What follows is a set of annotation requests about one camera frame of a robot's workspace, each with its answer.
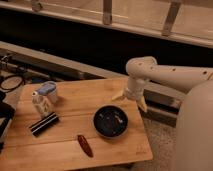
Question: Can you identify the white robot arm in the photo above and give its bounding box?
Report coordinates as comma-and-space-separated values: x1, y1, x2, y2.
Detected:
113, 56, 213, 171

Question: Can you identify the black rectangular case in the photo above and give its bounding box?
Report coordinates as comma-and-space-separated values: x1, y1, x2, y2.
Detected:
29, 112, 59, 136

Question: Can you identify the small clear bottle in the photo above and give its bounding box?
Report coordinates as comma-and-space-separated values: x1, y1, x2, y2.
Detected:
32, 91, 51, 118

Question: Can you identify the dark ceramic bowl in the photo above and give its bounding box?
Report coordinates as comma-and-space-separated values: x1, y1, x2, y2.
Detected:
93, 105, 128, 138

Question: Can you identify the wooden board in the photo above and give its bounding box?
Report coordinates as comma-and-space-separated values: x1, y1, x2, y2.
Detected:
0, 78, 153, 171

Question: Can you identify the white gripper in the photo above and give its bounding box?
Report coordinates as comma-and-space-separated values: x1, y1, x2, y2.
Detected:
112, 77, 148, 112

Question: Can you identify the black round object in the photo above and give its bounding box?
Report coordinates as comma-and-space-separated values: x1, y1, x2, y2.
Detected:
0, 75, 24, 92

